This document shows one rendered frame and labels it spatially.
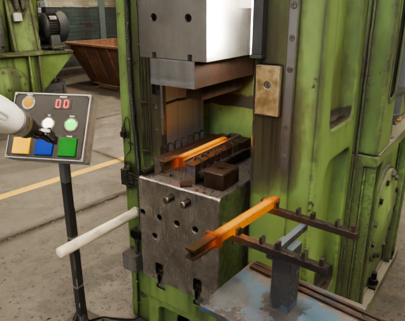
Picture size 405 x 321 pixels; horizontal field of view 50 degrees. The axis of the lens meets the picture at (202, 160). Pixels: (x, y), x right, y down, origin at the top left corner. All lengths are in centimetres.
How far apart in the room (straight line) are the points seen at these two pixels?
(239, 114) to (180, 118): 28
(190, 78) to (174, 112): 38
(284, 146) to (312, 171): 13
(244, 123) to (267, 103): 50
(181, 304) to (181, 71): 93
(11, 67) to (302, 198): 516
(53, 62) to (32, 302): 457
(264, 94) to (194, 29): 32
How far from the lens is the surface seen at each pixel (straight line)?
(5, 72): 624
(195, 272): 173
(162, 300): 194
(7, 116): 140
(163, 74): 161
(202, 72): 156
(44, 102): 194
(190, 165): 162
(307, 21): 148
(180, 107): 192
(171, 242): 174
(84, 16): 1084
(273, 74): 151
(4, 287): 288
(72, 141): 183
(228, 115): 205
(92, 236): 193
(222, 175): 156
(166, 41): 159
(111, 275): 280
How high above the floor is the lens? 155
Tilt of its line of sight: 20 degrees down
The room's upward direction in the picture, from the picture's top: straight up
